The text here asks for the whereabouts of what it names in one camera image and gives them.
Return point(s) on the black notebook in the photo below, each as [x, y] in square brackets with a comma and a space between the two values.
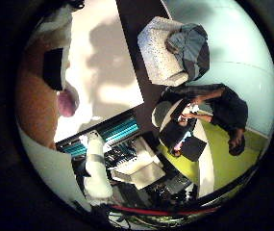
[192, 149]

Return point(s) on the white curved desk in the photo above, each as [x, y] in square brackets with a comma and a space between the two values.
[207, 166]

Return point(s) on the teal storage rack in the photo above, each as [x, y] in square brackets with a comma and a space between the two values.
[120, 130]

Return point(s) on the white dotted armchair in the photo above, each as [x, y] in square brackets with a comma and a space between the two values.
[155, 54]

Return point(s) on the black laptop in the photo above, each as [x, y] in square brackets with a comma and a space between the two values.
[171, 133]

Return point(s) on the purple eggplant plush toy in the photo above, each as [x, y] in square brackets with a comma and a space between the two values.
[67, 104]

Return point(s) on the blue grey jacket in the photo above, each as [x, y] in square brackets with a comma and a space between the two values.
[191, 51]

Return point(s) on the red bar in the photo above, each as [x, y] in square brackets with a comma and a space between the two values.
[162, 211]

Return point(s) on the person in dark shirt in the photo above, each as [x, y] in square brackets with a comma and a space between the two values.
[229, 112]

